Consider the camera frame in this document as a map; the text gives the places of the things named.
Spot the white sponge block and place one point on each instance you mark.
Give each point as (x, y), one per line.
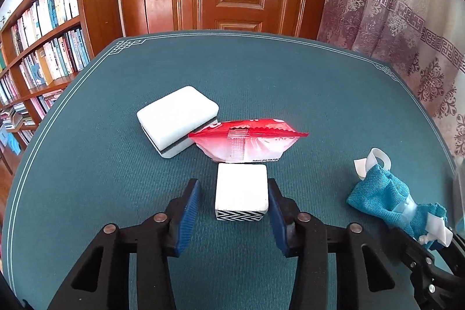
(174, 117)

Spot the red white packet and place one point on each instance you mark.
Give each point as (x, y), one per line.
(250, 146)

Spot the purple patterned curtain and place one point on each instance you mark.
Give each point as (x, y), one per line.
(396, 23)

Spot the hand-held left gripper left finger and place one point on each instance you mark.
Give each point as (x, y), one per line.
(189, 219)

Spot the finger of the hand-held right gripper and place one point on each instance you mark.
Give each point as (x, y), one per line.
(412, 252)
(457, 252)

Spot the teal table cloth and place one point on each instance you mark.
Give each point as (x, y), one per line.
(254, 77)

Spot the rows of books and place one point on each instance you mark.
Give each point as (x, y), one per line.
(47, 26)

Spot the white zigzag cube box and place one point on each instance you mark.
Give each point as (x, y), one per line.
(241, 190)

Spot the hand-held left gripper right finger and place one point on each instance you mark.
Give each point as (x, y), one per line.
(278, 223)

